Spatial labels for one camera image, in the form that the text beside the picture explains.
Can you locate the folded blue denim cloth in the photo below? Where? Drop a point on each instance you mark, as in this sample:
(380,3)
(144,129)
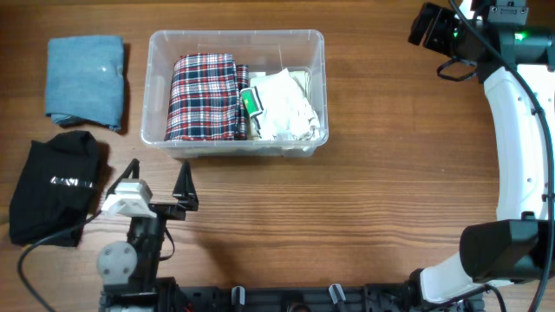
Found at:
(85,81)

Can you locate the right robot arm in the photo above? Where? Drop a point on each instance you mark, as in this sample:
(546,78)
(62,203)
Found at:
(514,62)

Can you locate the plaid shirt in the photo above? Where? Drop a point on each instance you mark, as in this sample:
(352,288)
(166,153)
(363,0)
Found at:
(205,102)

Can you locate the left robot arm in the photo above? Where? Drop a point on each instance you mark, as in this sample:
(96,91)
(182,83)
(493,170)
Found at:
(129,268)

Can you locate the white t-shirt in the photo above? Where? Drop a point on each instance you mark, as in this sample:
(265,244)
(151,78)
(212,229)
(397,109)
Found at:
(279,110)

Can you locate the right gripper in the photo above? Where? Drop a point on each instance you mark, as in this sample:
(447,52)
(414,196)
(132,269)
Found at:
(443,18)

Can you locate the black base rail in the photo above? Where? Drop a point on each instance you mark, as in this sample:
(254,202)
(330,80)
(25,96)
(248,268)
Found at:
(368,298)

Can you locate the clear plastic storage container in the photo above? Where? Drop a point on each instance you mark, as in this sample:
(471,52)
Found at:
(265,51)

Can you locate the black garment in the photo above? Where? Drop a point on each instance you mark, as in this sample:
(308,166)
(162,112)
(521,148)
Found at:
(56,187)

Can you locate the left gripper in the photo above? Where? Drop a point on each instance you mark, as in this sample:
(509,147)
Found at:
(185,191)

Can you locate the cream cloth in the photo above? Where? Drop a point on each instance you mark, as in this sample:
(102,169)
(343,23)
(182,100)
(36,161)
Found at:
(301,77)

